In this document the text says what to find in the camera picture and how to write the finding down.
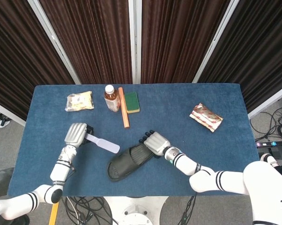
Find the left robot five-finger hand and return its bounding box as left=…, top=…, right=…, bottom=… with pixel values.
left=64, top=123, right=95, bottom=148

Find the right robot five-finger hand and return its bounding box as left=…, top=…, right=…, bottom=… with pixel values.
left=138, top=129, right=171, bottom=158

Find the lavender plastic shoehorn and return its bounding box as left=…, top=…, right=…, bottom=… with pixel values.
left=84, top=133, right=121, bottom=154

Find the black rubber slipper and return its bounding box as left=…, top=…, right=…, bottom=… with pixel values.
left=107, top=144, right=156, bottom=182

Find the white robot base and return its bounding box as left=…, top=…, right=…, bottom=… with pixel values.
left=103, top=196, right=169, bottom=225

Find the clear bag of cookies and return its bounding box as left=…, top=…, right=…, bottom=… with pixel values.
left=65, top=91, right=95, bottom=112

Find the blue table mat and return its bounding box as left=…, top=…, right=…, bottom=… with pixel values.
left=7, top=83, right=269, bottom=197

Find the wooden rolling stick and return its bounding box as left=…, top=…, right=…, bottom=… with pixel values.
left=118, top=87, right=130, bottom=129

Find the green yellow sponge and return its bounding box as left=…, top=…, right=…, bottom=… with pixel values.
left=124, top=91, right=141, bottom=114

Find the tea bottle white cap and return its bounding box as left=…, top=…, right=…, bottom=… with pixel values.
left=104, top=84, right=121, bottom=113

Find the red white snack packet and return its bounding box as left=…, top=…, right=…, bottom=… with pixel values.
left=189, top=102, right=224, bottom=132

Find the yellow floor tape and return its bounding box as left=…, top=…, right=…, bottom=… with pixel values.
left=48, top=202, right=60, bottom=225

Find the brown pleated screen panel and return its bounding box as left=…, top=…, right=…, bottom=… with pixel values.
left=0, top=0, right=76, bottom=120
left=141, top=0, right=231, bottom=84
left=39, top=0, right=134, bottom=84
left=198, top=0, right=282, bottom=113

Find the white black sneaker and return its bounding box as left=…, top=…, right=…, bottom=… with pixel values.
left=260, top=153, right=279, bottom=167

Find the black foot pedal box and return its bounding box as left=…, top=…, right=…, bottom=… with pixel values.
left=269, top=145, right=282, bottom=160

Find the black floor cable bundle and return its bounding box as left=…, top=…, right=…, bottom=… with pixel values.
left=61, top=196, right=113, bottom=225

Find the white screen frame rail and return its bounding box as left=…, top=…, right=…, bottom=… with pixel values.
left=0, top=99, right=27, bottom=127
left=247, top=82, right=282, bottom=119

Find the black cable with green light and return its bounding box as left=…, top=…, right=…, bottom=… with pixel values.
left=178, top=196, right=196, bottom=225

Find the white screen frame post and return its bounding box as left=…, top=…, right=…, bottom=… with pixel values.
left=192, top=0, right=240, bottom=84
left=128, top=0, right=142, bottom=84
left=27, top=0, right=82, bottom=85

